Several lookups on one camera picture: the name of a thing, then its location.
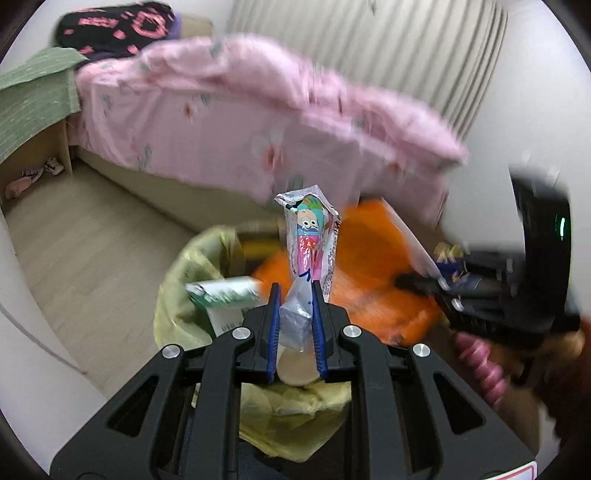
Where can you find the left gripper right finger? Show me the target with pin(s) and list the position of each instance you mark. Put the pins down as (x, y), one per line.
(334, 364)

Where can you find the black Hello Kitty pillow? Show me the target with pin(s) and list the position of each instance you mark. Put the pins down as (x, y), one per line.
(116, 31)

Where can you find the green checked cloth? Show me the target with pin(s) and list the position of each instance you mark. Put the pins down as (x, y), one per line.
(38, 94)

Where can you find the white striped curtain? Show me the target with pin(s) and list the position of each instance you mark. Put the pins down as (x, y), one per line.
(443, 52)

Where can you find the right hand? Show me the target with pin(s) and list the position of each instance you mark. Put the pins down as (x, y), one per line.
(558, 373)

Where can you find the orange snack bag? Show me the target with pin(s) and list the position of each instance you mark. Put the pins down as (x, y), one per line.
(372, 252)

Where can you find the white green paper packet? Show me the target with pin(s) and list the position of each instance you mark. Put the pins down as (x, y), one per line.
(225, 301)

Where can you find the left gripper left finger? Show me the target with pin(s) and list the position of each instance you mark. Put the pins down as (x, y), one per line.
(259, 361)

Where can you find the pink floral duvet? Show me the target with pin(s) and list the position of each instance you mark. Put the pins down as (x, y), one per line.
(258, 67)

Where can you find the white sneaker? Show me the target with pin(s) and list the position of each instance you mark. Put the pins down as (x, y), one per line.
(53, 167)

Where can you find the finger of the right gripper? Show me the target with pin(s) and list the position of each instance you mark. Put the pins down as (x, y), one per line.
(421, 285)

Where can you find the pink slipper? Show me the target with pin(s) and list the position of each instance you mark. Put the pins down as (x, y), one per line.
(17, 187)

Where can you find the wooden nightstand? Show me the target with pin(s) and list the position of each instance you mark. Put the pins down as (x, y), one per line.
(51, 142)

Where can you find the pink caterpillar toy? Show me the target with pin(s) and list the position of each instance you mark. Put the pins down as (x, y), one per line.
(476, 354)

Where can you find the cartoon ice cream wrapper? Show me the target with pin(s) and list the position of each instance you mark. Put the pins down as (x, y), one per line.
(312, 238)

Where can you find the yellow-lined trash bin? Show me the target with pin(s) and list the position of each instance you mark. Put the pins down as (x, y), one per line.
(281, 421)

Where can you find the bed with pink sheet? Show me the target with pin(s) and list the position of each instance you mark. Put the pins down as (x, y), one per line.
(233, 142)

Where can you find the beige headboard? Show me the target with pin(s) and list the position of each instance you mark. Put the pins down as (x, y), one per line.
(195, 26)

